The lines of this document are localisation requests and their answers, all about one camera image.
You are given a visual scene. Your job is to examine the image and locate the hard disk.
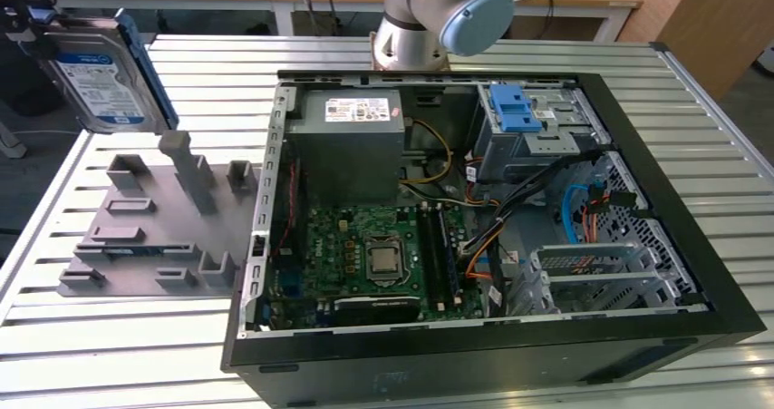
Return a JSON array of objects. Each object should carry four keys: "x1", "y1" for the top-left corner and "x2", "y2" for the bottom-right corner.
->
[{"x1": 35, "y1": 7, "x2": 182, "y2": 137}]

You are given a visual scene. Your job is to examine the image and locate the metal disk bay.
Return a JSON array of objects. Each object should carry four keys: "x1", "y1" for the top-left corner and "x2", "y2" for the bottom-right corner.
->
[{"x1": 510, "y1": 240, "x2": 698, "y2": 317}]

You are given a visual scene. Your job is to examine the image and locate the black chair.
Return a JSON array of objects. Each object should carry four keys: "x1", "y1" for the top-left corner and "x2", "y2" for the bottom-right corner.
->
[{"x1": 0, "y1": 36, "x2": 68, "y2": 118}]

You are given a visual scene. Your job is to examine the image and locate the white stand leg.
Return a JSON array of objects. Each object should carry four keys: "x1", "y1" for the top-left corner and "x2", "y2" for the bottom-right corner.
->
[{"x1": 0, "y1": 118, "x2": 29, "y2": 160}]

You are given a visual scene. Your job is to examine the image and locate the grey parts rack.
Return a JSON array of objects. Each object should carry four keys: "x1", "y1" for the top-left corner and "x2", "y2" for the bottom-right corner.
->
[{"x1": 57, "y1": 130, "x2": 266, "y2": 297}]

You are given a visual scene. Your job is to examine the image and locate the grey power supply unit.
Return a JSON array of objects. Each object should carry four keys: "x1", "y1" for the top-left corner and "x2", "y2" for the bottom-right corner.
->
[{"x1": 282, "y1": 87, "x2": 414, "y2": 209}]

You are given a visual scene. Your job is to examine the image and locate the green motherboard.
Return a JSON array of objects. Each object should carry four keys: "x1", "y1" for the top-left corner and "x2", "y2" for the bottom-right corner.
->
[{"x1": 264, "y1": 202, "x2": 484, "y2": 331}]

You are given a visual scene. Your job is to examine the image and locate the metal CPU socket cover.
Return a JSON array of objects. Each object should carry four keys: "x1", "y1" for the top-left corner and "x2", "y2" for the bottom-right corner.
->
[{"x1": 360, "y1": 235, "x2": 412, "y2": 288}]

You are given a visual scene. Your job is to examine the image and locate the silver CPU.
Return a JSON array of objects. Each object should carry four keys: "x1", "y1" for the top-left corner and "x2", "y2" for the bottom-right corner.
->
[{"x1": 367, "y1": 245, "x2": 404, "y2": 278}]

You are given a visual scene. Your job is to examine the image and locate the black RAM slot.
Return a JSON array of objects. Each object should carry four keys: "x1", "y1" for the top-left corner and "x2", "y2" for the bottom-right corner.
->
[
  {"x1": 415, "y1": 204, "x2": 444, "y2": 311},
  {"x1": 423, "y1": 204, "x2": 451, "y2": 311},
  {"x1": 432, "y1": 204, "x2": 458, "y2": 311},
  {"x1": 442, "y1": 204, "x2": 467, "y2": 311}
]

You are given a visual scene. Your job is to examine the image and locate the blue drive cage latch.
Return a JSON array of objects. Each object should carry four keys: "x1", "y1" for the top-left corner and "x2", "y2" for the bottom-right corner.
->
[{"x1": 490, "y1": 84, "x2": 544, "y2": 134}]

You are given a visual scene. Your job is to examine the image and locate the grey metal drive cage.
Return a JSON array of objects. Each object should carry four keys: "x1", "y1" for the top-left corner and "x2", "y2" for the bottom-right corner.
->
[{"x1": 472, "y1": 82, "x2": 607, "y2": 184}]

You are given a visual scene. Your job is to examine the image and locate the RAM stick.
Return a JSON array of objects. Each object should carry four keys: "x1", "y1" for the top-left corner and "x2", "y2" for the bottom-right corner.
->
[{"x1": 435, "y1": 205, "x2": 464, "y2": 308}]

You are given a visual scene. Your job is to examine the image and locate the black graphics card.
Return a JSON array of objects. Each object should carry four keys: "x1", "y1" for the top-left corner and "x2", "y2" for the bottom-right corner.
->
[{"x1": 330, "y1": 293, "x2": 423, "y2": 327}]

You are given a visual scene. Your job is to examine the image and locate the black PC case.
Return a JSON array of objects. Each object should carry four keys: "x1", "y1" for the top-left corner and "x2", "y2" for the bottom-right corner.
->
[{"x1": 218, "y1": 68, "x2": 767, "y2": 408}]

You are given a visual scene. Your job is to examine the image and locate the square brown base plate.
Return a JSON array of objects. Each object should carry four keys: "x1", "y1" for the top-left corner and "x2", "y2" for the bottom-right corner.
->
[{"x1": 368, "y1": 59, "x2": 452, "y2": 73}]

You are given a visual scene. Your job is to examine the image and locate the thin red wire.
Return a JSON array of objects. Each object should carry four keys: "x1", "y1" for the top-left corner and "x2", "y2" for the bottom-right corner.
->
[{"x1": 270, "y1": 158, "x2": 303, "y2": 259}]

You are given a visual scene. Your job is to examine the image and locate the yellow wires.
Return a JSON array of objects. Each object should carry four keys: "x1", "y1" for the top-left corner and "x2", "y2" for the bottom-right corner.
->
[{"x1": 399, "y1": 118, "x2": 455, "y2": 186}]

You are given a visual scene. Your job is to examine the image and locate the black cable bundle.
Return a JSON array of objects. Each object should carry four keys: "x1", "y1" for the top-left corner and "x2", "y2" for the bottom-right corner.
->
[{"x1": 462, "y1": 148, "x2": 613, "y2": 317}]

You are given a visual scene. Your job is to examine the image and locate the orange wire bundle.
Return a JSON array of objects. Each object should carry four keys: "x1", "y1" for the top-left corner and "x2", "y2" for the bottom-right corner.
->
[{"x1": 463, "y1": 238, "x2": 508, "y2": 279}]

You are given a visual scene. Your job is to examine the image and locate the blue data wire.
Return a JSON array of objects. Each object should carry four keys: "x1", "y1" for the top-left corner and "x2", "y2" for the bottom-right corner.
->
[{"x1": 560, "y1": 182, "x2": 593, "y2": 247}]

